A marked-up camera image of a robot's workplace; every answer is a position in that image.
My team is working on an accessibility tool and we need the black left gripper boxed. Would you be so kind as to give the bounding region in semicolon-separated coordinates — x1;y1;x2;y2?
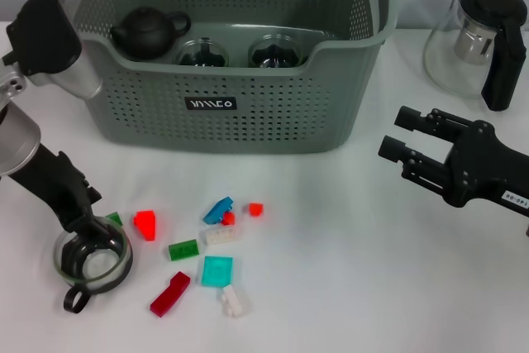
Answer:
7;141;121;249

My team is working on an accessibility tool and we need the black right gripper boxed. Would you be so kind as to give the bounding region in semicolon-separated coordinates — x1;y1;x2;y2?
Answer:
378;106;529;216

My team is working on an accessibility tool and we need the glass teacup black base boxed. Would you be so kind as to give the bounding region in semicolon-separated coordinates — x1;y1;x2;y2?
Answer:
246;34;309;69
173;36;231;68
53;215;134;315

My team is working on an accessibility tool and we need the grey perforated storage basket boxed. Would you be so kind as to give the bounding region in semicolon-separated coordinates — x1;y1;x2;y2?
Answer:
35;0;400;154

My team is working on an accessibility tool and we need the orange-red sloped toy brick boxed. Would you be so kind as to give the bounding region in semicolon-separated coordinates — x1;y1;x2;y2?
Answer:
132;210;160;242

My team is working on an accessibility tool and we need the dark red long brick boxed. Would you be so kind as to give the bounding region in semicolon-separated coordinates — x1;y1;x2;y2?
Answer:
149;270;192;319

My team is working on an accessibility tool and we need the blue toy brick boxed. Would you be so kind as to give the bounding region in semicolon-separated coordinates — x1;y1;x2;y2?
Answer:
202;197;235;226

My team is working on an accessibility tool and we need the white flat toy brick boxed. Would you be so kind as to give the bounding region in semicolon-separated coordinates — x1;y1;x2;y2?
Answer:
200;227;242;246

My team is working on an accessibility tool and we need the teal square toy plate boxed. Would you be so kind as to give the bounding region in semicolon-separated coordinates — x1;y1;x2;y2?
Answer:
200;255;235;289

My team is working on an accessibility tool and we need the white studded toy brick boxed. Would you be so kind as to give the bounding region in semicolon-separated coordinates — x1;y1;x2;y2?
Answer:
220;285;252;318

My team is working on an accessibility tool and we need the black clay teapot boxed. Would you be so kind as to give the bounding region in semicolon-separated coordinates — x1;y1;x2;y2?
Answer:
109;6;193;60

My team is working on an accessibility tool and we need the glass teapot black handle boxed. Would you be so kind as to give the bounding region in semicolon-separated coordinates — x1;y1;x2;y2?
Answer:
422;0;529;112

